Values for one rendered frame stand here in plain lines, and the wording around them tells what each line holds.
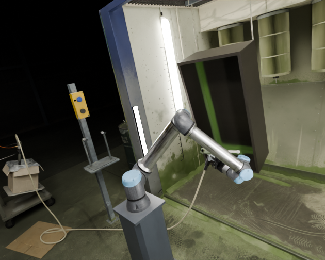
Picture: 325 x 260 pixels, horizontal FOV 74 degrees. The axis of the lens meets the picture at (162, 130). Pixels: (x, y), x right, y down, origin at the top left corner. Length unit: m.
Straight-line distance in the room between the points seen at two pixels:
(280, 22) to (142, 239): 2.63
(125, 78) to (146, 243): 1.57
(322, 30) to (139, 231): 2.53
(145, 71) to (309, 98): 2.05
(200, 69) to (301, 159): 1.62
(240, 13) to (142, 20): 1.20
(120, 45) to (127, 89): 0.45
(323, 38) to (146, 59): 1.82
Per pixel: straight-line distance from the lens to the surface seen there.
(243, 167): 1.57
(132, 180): 1.62
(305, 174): 3.06
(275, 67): 3.03
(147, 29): 2.66
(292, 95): 3.31
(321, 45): 2.84
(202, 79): 2.45
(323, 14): 2.85
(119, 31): 2.43
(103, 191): 2.62
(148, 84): 2.54
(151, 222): 1.77
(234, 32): 3.23
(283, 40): 3.01
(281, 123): 3.22
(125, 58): 2.40
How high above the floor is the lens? 1.65
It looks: 17 degrees down
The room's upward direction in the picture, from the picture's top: 11 degrees counter-clockwise
